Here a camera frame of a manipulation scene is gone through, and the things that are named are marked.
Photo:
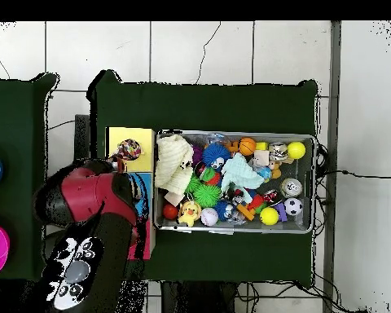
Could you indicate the cream muslin cloth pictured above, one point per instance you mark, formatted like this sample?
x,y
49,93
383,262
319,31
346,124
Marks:
x,y
172,159

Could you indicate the polka dot cloth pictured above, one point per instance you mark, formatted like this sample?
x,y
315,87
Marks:
x,y
128,149

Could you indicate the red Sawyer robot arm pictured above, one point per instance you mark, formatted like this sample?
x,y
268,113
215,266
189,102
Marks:
x,y
84,195

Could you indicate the silver mesh bin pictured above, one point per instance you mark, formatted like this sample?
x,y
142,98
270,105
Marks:
x,y
215,228

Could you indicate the wooden box with three holes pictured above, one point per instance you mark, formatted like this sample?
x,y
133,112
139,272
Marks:
x,y
143,137

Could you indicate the green spiky puffer ball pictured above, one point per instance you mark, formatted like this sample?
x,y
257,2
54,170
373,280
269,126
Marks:
x,y
207,195

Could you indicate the blue spiky puffer ball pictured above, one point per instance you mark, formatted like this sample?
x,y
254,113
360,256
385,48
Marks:
x,y
215,153

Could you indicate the yellow plush chick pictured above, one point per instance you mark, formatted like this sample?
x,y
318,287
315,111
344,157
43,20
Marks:
x,y
189,212

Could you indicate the light blue muslin cloth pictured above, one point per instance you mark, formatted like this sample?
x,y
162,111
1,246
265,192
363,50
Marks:
x,y
241,172

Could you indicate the white toy baseball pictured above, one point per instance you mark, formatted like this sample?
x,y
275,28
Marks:
x,y
209,216

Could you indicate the red orange ball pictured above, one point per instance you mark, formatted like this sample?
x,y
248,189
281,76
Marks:
x,y
170,211

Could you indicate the orange toy basketball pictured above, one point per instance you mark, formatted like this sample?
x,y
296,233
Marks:
x,y
247,146

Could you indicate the dark green table cloth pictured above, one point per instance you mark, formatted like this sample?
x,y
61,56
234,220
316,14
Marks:
x,y
215,107

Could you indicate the yellow ball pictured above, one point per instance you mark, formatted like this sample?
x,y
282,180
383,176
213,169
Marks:
x,y
269,216
296,150

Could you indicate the black white soccer ball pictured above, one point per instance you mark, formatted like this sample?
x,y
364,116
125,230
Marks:
x,y
293,206

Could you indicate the dark green covered side table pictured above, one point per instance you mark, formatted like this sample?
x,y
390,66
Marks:
x,y
19,114

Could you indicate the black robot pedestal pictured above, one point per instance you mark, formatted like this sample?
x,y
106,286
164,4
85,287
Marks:
x,y
198,300

